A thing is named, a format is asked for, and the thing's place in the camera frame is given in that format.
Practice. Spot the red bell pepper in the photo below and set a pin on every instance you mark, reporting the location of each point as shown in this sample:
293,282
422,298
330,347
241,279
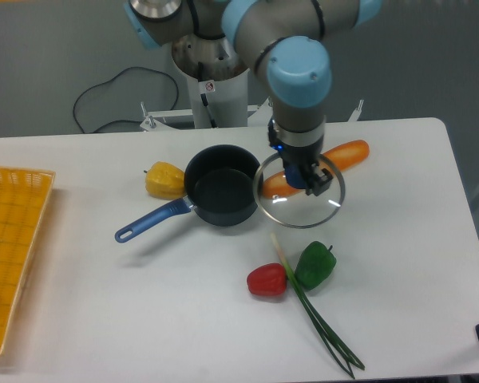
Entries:
267,281

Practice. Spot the dark blue saucepan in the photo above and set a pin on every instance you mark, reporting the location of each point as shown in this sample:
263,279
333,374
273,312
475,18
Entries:
219,188

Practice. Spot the orange baguette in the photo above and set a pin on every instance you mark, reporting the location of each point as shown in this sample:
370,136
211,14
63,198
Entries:
344,157

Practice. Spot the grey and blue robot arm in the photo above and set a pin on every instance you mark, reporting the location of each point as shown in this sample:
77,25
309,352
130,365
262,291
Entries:
280,42

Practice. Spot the white base frame with bolts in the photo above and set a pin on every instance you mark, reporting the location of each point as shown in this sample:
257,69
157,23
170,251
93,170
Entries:
171,117

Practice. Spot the green spring onion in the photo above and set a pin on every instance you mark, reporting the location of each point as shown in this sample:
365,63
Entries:
344,357

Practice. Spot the glass lid with blue knob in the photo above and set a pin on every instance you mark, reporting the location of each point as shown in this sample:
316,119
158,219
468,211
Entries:
298,208

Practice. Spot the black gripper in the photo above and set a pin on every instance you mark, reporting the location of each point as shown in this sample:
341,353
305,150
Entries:
297,149

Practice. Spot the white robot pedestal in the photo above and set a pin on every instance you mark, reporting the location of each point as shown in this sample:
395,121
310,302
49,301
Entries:
215,95

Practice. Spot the yellow woven basket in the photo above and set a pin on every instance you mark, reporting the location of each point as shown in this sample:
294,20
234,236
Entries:
24,196

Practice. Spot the yellow bell pepper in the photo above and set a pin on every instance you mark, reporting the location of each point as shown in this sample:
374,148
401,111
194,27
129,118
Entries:
164,181

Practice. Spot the green bell pepper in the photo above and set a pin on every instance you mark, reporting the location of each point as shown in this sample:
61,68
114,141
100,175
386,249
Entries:
315,265

